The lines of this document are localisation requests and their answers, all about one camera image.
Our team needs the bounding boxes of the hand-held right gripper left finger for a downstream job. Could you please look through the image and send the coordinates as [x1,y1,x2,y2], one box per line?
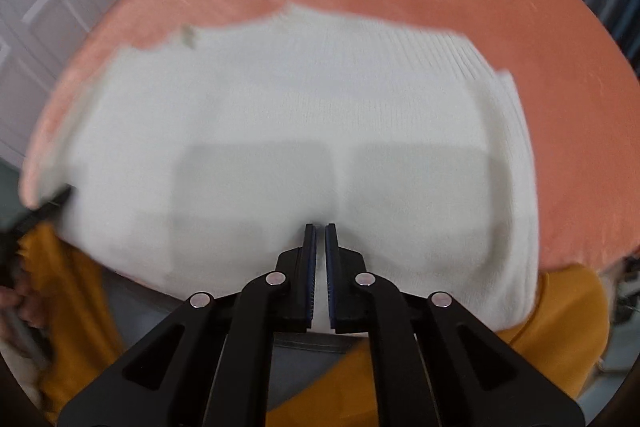
[57,222,318,427]

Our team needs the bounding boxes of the cream knit cardigan red buttons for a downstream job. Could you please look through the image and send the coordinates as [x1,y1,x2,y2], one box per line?
[20,4,543,333]

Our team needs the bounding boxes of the person's left hand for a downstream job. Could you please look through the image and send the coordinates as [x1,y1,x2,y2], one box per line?
[0,252,48,333]

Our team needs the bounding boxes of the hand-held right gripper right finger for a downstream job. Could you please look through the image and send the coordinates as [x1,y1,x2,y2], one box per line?
[324,222,586,427]

